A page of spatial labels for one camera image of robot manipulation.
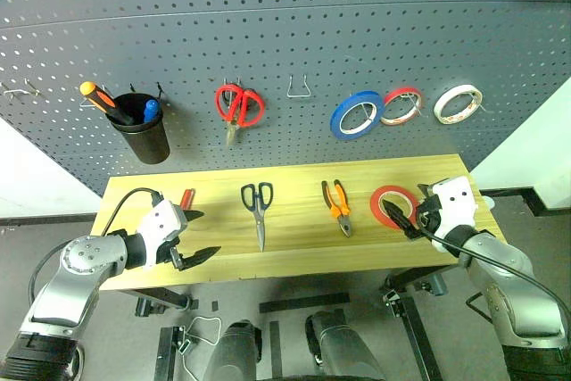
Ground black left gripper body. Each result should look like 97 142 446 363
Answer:
155 237 189 271

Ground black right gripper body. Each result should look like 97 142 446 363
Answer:
414 196 443 233

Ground large red tape roll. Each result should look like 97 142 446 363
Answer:
368 184 421 231

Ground orange black pliers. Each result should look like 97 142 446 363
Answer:
320 178 353 238

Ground dark blue handled scissors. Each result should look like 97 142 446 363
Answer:
240 181 274 253

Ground grey pegboard tool wall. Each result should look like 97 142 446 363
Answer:
0 0 571 186

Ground white tape roll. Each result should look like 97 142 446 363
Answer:
433 84 484 125

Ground black plastic cup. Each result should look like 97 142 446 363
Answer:
105 92 172 165

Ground dark grey rounded shape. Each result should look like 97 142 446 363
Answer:
204 320 263 381
305 309 385 381

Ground small red tape roll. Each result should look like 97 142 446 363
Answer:
379 87 424 127

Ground long black floor tape strip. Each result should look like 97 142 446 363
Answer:
259 292 352 313

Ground blue marker pen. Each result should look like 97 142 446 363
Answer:
142 98 161 124

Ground blue tape roll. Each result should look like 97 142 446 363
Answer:
329 89 385 140

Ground narrow black floor tape strip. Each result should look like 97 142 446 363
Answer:
269 320 286 377

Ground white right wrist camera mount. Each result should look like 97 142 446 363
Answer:
430 177 476 239

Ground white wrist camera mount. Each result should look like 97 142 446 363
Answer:
136 199 189 269
430 177 476 239

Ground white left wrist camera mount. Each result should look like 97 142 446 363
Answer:
136 199 189 269

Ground thin white wire loop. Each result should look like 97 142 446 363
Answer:
179 314 224 381

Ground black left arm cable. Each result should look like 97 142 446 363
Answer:
27 187 165 306

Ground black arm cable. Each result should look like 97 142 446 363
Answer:
27 187 165 306
418 215 571 318

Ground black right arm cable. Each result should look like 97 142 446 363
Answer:
418 215 571 318

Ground black metal table frame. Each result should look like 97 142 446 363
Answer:
120 264 450 381

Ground red handled scissors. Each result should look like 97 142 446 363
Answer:
214 82 266 146

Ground orange black handled screwdriver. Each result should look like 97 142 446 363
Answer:
79 80 135 126

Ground silver wire pliers hook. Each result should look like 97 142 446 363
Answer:
286 73 314 99

